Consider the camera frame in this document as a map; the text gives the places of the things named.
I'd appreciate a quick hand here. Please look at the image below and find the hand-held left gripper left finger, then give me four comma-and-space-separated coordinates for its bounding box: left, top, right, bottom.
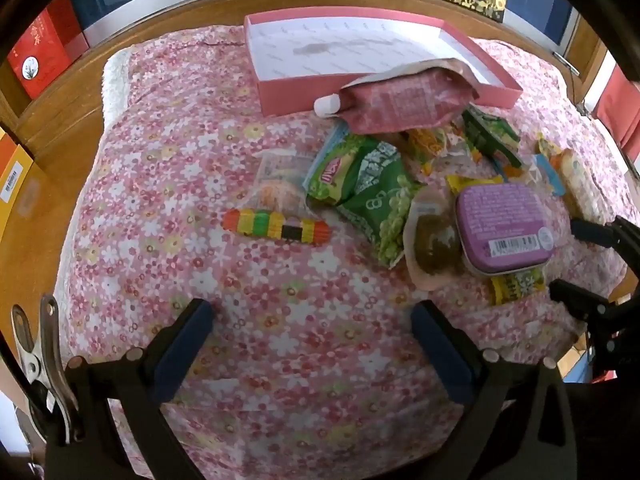
46, 299, 216, 480

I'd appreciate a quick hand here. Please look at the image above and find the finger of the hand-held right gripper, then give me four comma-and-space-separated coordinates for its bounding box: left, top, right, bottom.
570, 215, 640, 281
549, 279, 623, 341

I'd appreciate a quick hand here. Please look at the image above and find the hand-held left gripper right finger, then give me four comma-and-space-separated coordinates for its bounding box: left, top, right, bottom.
410, 300, 573, 480

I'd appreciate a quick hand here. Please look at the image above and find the pale bread packet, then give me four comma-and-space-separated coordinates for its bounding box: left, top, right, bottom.
557, 147, 608, 223

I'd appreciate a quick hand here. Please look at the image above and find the yellow snack packet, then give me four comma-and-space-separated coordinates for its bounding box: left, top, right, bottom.
489, 267, 547, 307

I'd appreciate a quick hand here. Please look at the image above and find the blue-edged clear snack packet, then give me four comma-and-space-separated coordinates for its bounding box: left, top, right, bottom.
530, 132, 568, 197

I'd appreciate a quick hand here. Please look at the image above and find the purple tin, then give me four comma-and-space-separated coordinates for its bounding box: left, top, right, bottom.
454, 183, 557, 277

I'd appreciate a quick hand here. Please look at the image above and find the brown snack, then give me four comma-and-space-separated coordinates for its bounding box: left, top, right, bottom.
402, 190, 468, 291

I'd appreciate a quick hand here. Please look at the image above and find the rainbow striped candy strip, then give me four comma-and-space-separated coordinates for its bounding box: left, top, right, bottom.
223, 208, 331, 247

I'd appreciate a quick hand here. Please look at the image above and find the small green snack packet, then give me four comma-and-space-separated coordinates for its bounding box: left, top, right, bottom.
461, 107, 523, 171

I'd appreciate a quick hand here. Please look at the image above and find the clear packet with orange snack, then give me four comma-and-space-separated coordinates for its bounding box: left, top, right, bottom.
257, 152, 313, 221

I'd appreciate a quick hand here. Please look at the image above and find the large green snack bag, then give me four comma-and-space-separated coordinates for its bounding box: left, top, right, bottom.
305, 121, 426, 268

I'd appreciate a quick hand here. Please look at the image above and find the yellow orange snack pouch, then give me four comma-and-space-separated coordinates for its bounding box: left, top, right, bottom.
402, 127, 468, 176

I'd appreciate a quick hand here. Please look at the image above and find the pink spout pouch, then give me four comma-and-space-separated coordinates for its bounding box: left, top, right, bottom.
314, 58, 485, 136

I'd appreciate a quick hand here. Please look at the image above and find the pink cardboard box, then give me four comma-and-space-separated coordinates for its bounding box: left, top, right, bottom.
244, 6, 523, 117

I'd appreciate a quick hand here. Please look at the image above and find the pink floral blanket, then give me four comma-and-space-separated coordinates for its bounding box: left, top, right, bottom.
52, 22, 636, 480

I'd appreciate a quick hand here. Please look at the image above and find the red white curtain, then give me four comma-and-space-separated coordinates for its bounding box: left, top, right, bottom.
582, 55, 640, 181

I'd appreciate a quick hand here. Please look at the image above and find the metal spring clip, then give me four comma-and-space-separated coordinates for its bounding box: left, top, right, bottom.
10, 295, 83, 446

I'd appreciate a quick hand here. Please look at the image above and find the metal window latch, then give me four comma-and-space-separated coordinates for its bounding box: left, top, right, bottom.
552, 52, 583, 78

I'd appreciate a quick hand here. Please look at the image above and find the orange striped box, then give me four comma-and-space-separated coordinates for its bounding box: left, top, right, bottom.
0, 127, 36, 241

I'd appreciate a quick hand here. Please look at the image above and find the red box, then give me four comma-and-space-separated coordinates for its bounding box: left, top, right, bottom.
7, 0, 91, 101

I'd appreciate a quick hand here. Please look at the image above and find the wooden bed frame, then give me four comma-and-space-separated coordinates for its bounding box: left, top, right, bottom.
0, 0, 626, 361

